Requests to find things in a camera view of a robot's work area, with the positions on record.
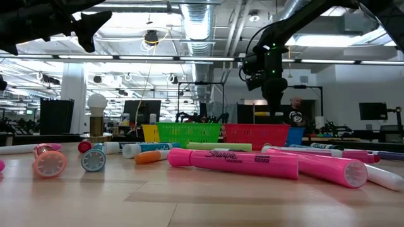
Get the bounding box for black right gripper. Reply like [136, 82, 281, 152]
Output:
[261, 78, 288, 117]

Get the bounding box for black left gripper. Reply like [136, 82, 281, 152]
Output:
[21, 0, 113, 53]

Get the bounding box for black cap thin marker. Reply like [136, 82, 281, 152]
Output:
[211, 148, 251, 153]

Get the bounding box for blue-violet thin Expo marker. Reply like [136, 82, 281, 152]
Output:
[377, 150, 404, 161]

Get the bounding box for orange cap thin marker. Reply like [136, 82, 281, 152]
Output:
[134, 149, 174, 165]

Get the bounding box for orange highlighter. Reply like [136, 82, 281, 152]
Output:
[32, 143, 68, 178]

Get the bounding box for person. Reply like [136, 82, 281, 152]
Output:
[282, 96, 313, 127]

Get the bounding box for red plastic basket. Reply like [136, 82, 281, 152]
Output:
[222, 123, 292, 151]

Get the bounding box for blue plastic basket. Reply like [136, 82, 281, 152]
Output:
[285, 126, 306, 148]

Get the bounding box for black Expo marker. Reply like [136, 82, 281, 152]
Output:
[310, 142, 345, 151]

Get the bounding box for light green highlighter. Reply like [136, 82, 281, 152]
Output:
[186, 142, 253, 153]

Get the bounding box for pink Sharpie highlighter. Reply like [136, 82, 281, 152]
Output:
[264, 148, 369, 189]
[167, 148, 300, 180]

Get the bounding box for overhead light bar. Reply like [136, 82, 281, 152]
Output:
[0, 53, 404, 66]

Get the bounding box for white square column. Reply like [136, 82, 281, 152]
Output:
[60, 62, 88, 135]

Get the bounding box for green plastic basket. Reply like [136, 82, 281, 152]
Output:
[155, 122, 222, 149]

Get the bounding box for magenta Expo marker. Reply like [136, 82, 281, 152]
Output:
[271, 145, 381, 165]

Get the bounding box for black partition panel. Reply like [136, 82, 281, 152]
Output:
[39, 98, 75, 136]

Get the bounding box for white bulb brass lamp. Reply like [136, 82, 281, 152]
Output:
[80, 93, 114, 143]

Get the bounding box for black computer monitor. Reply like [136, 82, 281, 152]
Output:
[122, 100, 162, 126]

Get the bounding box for yellow plastic basket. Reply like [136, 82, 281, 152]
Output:
[141, 124, 160, 143]

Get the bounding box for red Expo marker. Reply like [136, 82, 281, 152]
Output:
[77, 140, 93, 154]

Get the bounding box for light blue Expo marker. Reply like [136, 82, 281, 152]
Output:
[122, 142, 183, 160]

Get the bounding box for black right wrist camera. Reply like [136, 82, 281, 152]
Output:
[241, 52, 266, 93]

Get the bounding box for black overhead camera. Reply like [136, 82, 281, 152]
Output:
[143, 29, 160, 47]

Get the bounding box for black wall monitor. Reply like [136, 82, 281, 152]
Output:
[359, 102, 389, 121]

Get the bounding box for silver ventilation duct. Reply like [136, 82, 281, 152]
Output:
[179, 3, 215, 102]

